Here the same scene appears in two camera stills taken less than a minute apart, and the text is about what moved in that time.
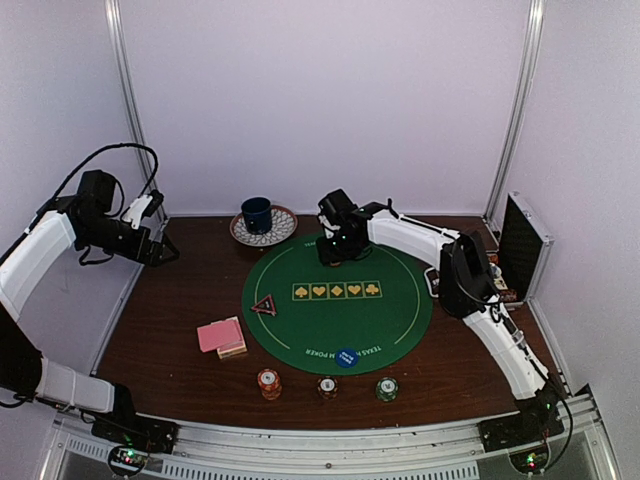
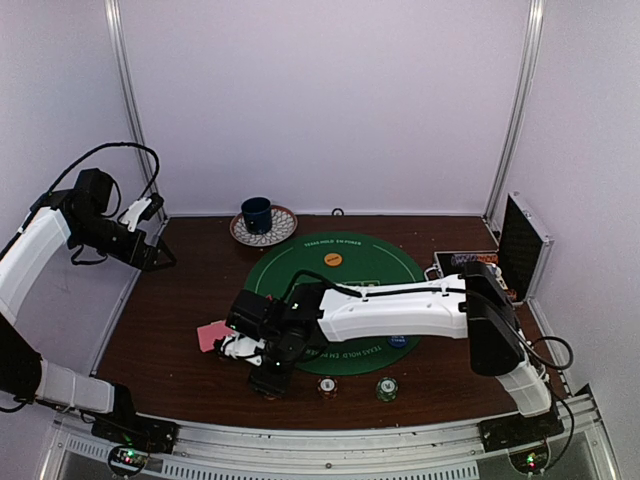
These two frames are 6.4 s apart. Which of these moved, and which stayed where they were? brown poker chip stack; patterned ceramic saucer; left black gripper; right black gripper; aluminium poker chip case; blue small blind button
Moved: blue small blind button; right black gripper
Stayed: patterned ceramic saucer; brown poker chip stack; aluminium poker chip case; left black gripper
